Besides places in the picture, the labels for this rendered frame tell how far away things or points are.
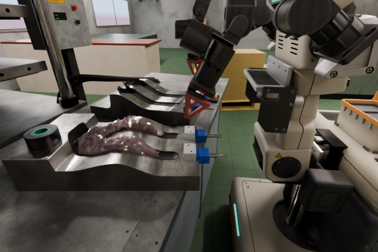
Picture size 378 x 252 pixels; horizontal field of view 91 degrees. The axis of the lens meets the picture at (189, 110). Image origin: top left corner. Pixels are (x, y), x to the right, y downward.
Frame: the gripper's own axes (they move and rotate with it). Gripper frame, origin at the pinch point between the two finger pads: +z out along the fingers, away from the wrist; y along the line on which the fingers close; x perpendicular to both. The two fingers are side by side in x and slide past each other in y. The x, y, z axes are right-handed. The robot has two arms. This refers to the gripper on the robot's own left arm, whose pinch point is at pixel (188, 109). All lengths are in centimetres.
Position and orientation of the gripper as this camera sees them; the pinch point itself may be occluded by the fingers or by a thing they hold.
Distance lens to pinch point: 52.7
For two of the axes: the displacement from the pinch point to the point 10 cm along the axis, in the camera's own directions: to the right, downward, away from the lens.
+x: 8.9, 4.4, 1.1
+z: -4.4, 7.9, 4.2
